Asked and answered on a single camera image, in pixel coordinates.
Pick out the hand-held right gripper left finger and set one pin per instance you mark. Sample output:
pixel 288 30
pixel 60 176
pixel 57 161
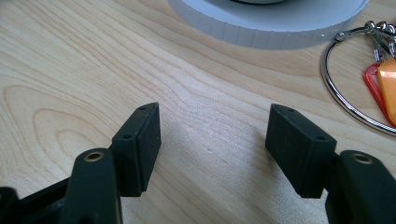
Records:
pixel 137 155

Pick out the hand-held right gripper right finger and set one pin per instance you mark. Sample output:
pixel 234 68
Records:
pixel 303 155

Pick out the red key tag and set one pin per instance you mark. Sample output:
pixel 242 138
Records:
pixel 372 81

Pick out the orange key tag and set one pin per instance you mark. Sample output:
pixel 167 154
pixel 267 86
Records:
pixel 388 84

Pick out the round white base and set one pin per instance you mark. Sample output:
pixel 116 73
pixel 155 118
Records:
pixel 267 28

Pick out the silver key clasps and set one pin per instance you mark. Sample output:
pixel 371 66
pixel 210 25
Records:
pixel 381 37

